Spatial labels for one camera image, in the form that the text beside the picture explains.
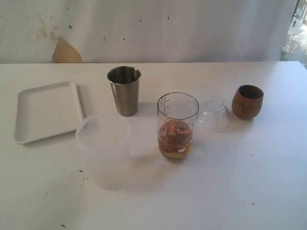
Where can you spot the clear dome lid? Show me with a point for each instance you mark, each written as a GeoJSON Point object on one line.
{"type": "Point", "coordinates": [214, 117]}

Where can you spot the stainless steel cup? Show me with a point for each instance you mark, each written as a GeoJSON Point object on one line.
{"type": "Point", "coordinates": [124, 82]}

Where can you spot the gold coins and cork pieces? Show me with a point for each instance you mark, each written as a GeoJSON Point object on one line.
{"type": "Point", "coordinates": [175, 139]}

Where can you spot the brown wooden cup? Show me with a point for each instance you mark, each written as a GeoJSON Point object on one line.
{"type": "Point", "coordinates": [247, 102]}

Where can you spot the clear plastic shaker cup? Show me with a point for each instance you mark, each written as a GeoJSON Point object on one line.
{"type": "Point", "coordinates": [177, 116]}

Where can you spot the white square tray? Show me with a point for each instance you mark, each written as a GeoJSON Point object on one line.
{"type": "Point", "coordinates": [47, 111]}

